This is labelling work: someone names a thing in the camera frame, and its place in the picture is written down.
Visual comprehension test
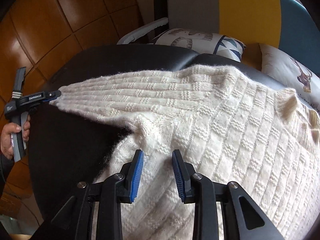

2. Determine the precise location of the black leather ottoman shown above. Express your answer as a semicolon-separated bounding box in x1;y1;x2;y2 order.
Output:
26;43;296;221

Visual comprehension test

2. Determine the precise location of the blue triangle patterned cushion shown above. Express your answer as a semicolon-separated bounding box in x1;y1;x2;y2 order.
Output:
152;28;246;62

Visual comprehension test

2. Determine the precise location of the grey yellow blue armchair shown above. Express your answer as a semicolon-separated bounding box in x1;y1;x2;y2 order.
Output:
168;0;319;74

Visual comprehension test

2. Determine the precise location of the white plastic hanger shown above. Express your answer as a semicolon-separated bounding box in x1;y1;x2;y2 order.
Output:
117;17;169;45

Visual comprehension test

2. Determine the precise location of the deer print cushion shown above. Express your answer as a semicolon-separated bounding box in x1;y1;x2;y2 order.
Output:
259;43;319;111

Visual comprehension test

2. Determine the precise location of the cream knitted sweater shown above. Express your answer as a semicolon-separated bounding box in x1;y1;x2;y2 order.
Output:
52;65;319;239

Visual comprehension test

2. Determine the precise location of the person's left hand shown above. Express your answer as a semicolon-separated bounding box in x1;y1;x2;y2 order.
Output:
1;115;30;160

